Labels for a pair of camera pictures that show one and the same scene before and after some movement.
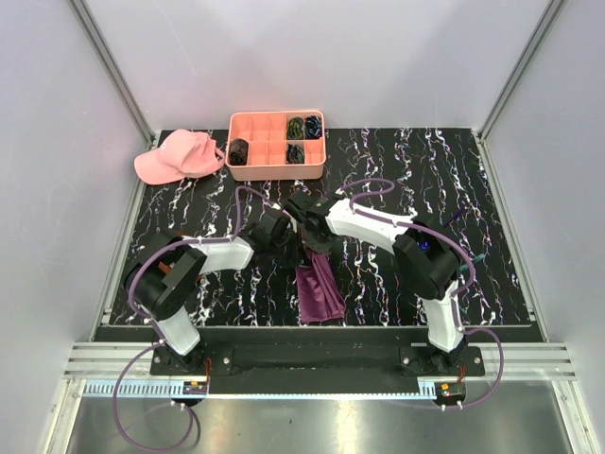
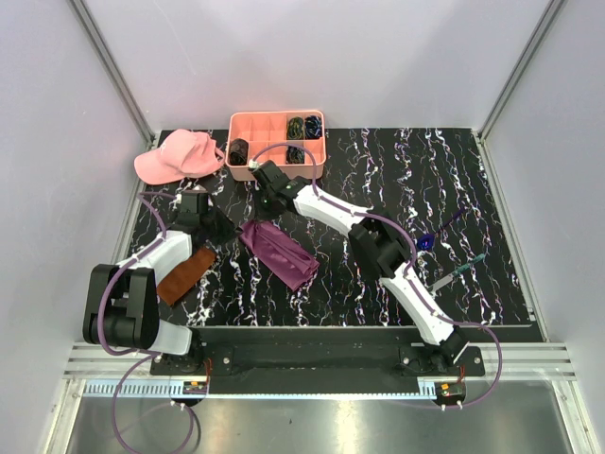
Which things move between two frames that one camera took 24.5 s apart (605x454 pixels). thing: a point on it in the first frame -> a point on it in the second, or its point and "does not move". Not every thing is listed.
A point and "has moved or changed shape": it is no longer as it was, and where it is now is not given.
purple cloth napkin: x=319 y=295 has moved or changed shape
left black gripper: x=293 y=259 -> x=229 y=229
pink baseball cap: x=182 y=154 does not move
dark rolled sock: x=238 y=151 does not move
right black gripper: x=312 y=244 -> x=264 y=216
